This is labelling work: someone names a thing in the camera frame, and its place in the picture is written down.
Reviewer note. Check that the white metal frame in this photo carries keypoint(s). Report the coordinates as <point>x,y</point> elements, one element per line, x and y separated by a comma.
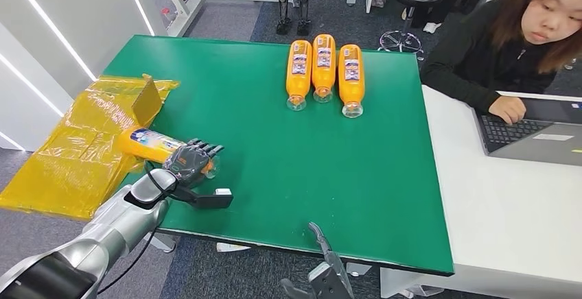
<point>186,15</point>

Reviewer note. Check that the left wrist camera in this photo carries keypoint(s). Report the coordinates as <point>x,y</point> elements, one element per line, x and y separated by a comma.
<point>209,199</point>

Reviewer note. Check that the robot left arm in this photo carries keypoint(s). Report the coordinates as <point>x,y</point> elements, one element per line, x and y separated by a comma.
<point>113,224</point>

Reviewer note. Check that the grey laptop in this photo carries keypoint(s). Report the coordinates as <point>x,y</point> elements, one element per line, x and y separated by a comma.
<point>514,133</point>

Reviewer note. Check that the person's hand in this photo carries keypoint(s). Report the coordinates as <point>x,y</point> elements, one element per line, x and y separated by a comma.
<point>509,109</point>

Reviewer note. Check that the black robot leg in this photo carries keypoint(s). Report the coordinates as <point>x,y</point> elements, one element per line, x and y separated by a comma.
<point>284,1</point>
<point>303,1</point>

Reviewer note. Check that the white table foot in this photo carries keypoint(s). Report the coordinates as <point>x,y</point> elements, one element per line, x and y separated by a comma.
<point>232,247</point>
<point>161,242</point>

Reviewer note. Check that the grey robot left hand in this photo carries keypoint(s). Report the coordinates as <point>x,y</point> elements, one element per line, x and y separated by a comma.
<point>191,163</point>

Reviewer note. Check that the yellow plastic wrapped cardboard box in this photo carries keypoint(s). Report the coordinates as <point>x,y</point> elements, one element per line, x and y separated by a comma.
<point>82,151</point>

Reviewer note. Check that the white desk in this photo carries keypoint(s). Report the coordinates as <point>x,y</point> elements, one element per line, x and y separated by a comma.
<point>500,242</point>

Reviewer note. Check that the green table mat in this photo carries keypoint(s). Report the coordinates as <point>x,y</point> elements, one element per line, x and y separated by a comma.
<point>273,174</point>

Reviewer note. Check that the orange detergent bottle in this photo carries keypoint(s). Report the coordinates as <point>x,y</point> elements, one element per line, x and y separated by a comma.
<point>145,144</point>
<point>351,76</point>
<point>298,72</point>
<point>323,63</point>

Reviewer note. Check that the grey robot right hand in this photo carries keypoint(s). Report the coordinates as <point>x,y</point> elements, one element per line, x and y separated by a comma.
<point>327,278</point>

